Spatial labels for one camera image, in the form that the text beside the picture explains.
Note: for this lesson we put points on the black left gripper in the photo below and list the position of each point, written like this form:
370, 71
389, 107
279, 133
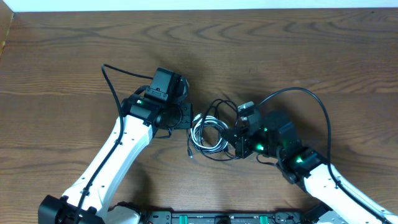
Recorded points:
186, 115

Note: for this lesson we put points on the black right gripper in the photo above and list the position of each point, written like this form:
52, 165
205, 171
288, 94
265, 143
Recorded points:
240, 142

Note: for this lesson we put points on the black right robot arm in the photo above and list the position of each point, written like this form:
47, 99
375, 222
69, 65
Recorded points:
275, 136

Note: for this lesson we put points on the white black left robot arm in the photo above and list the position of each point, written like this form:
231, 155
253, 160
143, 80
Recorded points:
88, 199

